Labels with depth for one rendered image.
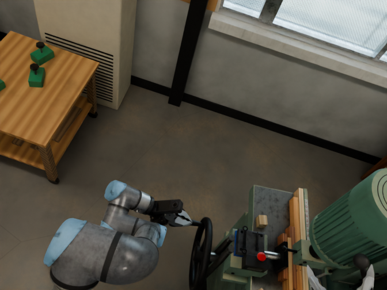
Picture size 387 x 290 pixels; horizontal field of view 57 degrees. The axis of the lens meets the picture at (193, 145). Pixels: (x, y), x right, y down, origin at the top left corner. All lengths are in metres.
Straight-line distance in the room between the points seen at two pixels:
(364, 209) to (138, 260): 0.54
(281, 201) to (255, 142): 1.31
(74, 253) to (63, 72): 1.54
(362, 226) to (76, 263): 0.67
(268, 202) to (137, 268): 0.79
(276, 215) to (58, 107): 1.27
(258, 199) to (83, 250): 0.85
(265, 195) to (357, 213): 0.61
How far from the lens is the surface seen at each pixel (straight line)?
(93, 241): 0.84
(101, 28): 2.22
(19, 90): 2.18
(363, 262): 0.92
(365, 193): 0.94
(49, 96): 2.13
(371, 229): 0.96
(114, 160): 2.49
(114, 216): 1.24
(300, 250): 1.30
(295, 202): 1.51
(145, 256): 0.87
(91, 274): 0.86
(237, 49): 2.40
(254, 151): 2.74
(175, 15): 2.36
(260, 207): 1.48
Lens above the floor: 2.16
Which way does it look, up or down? 56 degrees down
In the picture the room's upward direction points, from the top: 20 degrees clockwise
